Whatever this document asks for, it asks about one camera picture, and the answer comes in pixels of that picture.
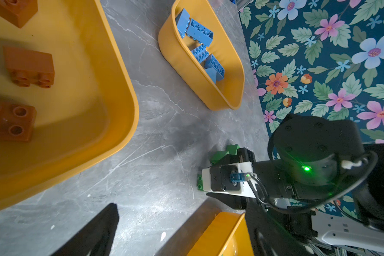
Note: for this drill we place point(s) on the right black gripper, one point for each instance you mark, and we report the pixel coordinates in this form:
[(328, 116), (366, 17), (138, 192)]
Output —
[(243, 155)]

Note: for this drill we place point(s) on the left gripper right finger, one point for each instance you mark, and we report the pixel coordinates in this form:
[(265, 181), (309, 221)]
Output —
[(267, 236)]

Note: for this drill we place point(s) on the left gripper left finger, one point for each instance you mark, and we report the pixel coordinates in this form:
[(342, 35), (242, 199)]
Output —
[(96, 237)]

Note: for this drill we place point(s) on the green cube brick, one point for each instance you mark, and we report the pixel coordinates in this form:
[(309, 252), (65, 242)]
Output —
[(217, 156), (233, 149)]

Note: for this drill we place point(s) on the blue long brick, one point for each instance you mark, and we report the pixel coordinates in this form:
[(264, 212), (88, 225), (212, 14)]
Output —
[(182, 22), (200, 33), (200, 53)]

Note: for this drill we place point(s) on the orange small brick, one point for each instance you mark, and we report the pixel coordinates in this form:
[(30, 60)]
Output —
[(18, 12)]

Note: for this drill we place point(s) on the light blue slope brick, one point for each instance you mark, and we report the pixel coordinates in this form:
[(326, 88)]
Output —
[(212, 72)]

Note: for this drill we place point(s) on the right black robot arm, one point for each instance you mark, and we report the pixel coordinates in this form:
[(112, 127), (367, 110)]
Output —
[(326, 188)]

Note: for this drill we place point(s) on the yellow bin front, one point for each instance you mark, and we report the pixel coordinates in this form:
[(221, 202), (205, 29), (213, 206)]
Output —
[(227, 235)]

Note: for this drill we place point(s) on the yellow bin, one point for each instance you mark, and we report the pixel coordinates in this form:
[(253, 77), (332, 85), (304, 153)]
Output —
[(88, 114), (224, 94), (227, 235)]

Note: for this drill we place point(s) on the yellow bin back right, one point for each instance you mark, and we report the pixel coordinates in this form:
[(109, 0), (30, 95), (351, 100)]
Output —
[(224, 94)]

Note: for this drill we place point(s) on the yellow bin back left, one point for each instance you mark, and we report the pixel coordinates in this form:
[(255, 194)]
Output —
[(88, 114)]

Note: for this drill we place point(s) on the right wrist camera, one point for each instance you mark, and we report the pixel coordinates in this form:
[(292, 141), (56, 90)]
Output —
[(218, 179)]

